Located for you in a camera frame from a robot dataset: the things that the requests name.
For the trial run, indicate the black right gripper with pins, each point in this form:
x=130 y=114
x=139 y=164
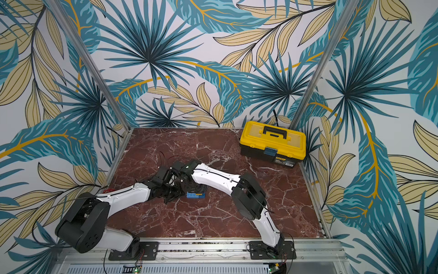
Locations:
x=185 y=183

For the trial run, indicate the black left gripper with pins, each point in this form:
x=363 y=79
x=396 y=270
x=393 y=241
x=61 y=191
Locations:
x=178 y=193

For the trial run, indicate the light blue long lego brick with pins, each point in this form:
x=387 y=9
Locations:
x=191 y=195

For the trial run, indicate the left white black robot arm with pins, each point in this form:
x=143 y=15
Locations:
x=84 y=226

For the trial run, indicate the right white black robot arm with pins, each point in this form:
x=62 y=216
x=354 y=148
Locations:
x=245 y=191

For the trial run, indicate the yellow black toolbox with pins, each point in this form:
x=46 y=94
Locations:
x=273 y=144

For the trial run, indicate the aluminium left table rail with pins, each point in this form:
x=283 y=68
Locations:
x=118 y=156

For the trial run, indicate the aluminium table rail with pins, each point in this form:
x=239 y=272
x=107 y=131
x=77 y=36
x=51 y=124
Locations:
x=322 y=222
x=118 y=156

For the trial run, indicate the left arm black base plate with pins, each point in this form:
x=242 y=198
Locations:
x=145 y=251

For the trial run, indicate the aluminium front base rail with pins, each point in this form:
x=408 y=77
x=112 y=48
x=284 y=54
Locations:
x=211 y=256

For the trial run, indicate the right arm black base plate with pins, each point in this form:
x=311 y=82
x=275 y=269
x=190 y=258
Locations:
x=260 y=251

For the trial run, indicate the aluminium left corner post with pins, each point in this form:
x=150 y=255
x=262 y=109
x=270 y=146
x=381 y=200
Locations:
x=67 y=25

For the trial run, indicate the aluminium corner post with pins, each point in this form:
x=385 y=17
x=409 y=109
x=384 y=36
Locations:
x=325 y=58
x=67 y=25

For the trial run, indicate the aluminium right table rail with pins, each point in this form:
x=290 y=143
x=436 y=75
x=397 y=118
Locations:
x=322 y=222

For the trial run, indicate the aluminium right corner post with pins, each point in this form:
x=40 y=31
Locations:
x=325 y=58

